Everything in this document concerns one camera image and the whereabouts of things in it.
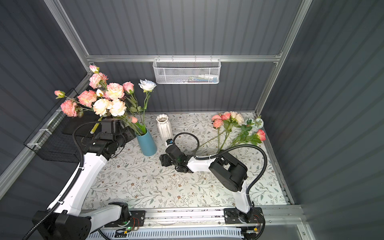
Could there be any pink peony stem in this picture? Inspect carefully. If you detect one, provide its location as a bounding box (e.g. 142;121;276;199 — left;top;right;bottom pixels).
104;83;125;101

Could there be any white rose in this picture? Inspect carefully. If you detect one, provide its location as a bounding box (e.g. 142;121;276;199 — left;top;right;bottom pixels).
139;79;157;131

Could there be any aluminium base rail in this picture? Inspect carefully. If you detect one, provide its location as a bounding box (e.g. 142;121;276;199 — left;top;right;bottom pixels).
62;205;304;232

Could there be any pile of artificial flowers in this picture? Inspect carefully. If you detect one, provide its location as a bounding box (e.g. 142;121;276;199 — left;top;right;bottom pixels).
200;112;267;152

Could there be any yellow marker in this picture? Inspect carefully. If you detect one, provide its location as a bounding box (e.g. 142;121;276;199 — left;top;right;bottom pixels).
90;122;100;135

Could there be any pink multi-bloom rose stem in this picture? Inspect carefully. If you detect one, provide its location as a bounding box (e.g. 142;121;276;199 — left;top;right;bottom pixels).
89;65;108;89

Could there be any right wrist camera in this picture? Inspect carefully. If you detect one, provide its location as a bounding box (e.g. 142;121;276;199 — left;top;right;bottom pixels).
166;139;174;147

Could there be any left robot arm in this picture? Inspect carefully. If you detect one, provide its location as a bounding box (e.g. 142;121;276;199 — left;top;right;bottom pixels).
23;119;132;240

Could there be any black wire basket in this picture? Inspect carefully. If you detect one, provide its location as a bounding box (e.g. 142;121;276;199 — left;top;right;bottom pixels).
25;90;103;163

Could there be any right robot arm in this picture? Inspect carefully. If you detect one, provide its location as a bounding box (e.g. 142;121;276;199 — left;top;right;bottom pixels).
160;144;252;214

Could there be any white wire basket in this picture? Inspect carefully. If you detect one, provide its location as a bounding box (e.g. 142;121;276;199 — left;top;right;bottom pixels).
153;60;222;85

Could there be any single pink rose stem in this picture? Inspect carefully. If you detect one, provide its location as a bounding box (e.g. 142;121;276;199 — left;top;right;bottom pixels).
123;82;147;136

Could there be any pink spray rose stem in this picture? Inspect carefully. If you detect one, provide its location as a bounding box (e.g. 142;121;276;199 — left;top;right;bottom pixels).
54;90;98;118

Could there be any blue ceramic vase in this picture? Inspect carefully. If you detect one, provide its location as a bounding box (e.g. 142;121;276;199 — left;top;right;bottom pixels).
136;130;157;157

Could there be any left black cable conduit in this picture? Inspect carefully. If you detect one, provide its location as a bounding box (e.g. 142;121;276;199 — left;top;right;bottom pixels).
22;120;103;240

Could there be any white ribbed vase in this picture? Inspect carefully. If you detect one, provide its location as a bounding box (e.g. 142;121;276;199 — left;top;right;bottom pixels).
156;114;173;147

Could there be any cream double peony stem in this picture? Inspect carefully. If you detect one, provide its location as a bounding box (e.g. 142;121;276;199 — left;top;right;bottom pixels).
92;99;146;136

